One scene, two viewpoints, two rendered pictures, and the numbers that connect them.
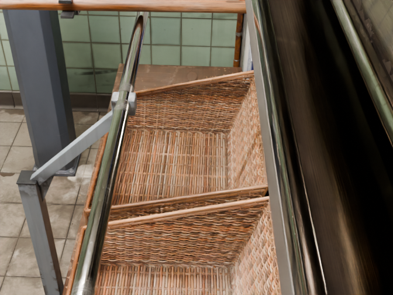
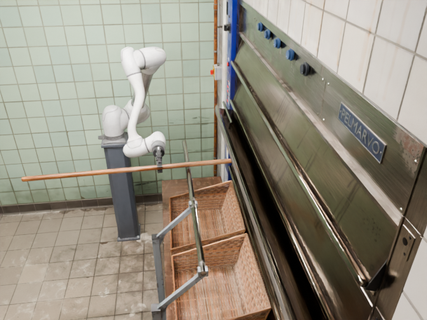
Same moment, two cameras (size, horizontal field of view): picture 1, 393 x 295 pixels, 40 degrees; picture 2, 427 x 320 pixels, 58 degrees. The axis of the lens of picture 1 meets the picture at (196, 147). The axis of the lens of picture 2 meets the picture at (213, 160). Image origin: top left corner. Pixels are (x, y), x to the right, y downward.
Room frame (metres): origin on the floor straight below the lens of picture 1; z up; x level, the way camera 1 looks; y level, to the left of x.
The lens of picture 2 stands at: (-0.81, 0.25, 2.45)
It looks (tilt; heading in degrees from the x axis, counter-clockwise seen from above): 31 degrees down; 353
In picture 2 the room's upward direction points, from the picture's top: straight up
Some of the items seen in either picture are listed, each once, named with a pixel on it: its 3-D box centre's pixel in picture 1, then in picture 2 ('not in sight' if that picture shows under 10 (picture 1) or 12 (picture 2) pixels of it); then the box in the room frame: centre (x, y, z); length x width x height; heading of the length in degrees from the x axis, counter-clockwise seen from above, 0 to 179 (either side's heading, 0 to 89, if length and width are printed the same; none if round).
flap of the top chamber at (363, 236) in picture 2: not in sight; (279, 105); (0.67, -0.22, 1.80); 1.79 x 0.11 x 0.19; 0
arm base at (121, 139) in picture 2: not in sight; (112, 136); (2.00, 0.70, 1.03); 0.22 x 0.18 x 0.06; 91
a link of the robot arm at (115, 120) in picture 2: not in sight; (113, 119); (2.01, 0.67, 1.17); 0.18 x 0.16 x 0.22; 124
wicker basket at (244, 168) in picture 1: (180, 152); (204, 220); (1.24, 0.05, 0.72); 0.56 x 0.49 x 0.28; 179
